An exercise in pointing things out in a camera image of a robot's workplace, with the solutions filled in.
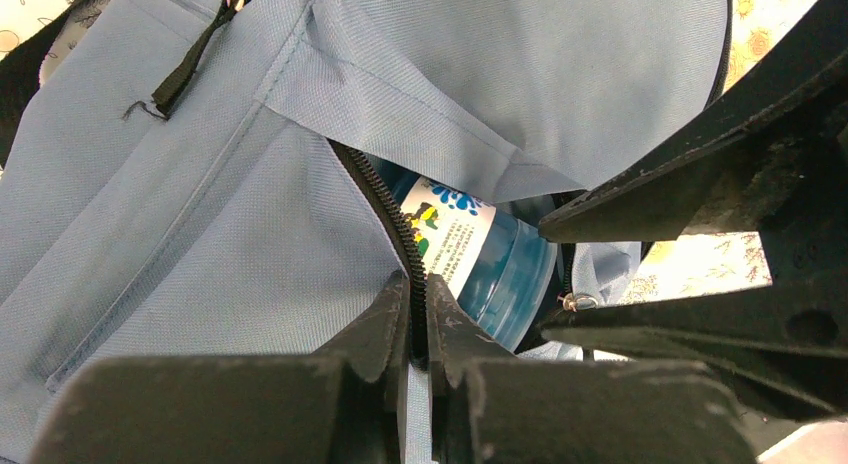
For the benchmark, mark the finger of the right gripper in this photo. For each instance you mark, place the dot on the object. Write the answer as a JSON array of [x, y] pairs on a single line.
[[767, 153], [782, 349]]

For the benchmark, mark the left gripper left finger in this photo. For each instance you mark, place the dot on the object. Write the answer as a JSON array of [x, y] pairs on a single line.
[[343, 403]]

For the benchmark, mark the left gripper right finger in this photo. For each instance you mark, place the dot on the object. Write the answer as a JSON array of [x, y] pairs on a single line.
[[490, 406]]

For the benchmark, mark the blue grey backpack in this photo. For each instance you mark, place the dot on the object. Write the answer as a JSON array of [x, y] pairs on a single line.
[[233, 228]]

